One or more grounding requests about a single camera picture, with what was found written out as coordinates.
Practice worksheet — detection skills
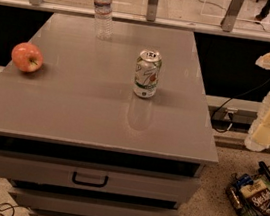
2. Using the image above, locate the white green 7up can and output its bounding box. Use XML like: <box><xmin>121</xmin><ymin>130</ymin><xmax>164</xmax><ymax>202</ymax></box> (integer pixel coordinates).
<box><xmin>133</xmin><ymin>49</ymin><xmax>162</xmax><ymax>99</ymax></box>

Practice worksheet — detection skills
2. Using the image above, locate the blue snack packet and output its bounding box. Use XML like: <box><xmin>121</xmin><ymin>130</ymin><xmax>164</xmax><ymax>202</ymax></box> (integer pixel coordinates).
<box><xmin>234</xmin><ymin>174</ymin><xmax>253</xmax><ymax>190</ymax></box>

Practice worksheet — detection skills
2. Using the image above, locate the snack bag brown white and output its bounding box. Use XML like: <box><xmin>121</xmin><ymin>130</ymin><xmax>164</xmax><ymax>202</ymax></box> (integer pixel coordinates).
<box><xmin>240</xmin><ymin>178</ymin><xmax>270</xmax><ymax>216</ymax></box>

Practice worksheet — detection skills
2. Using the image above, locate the clear plastic water bottle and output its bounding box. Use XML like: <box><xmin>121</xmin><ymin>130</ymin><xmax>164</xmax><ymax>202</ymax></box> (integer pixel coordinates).
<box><xmin>93</xmin><ymin>0</ymin><xmax>113</xmax><ymax>40</ymax></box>

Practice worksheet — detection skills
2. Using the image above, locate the grey drawer cabinet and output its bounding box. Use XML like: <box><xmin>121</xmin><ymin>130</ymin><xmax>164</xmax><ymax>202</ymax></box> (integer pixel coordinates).
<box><xmin>0</xmin><ymin>14</ymin><xmax>218</xmax><ymax>216</ymax></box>

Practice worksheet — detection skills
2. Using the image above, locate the red apple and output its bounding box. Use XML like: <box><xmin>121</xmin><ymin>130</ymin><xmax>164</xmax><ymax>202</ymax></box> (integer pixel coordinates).
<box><xmin>11</xmin><ymin>42</ymin><xmax>43</xmax><ymax>73</ymax></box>

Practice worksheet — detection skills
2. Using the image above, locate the black cable on wall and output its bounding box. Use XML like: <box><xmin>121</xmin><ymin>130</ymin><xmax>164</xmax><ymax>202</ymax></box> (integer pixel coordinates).
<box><xmin>207</xmin><ymin>63</ymin><xmax>270</xmax><ymax>141</ymax></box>

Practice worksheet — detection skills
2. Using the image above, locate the black wire basket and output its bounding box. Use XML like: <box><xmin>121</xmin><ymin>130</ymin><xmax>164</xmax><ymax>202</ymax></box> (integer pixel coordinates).
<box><xmin>225</xmin><ymin>161</ymin><xmax>270</xmax><ymax>216</ymax></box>

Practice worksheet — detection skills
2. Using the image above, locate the black drawer handle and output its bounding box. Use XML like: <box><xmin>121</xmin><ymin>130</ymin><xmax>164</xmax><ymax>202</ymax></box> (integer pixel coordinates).
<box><xmin>71</xmin><ymin>172</ymin><xmax>109</xmax><ymax>188</ymax></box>

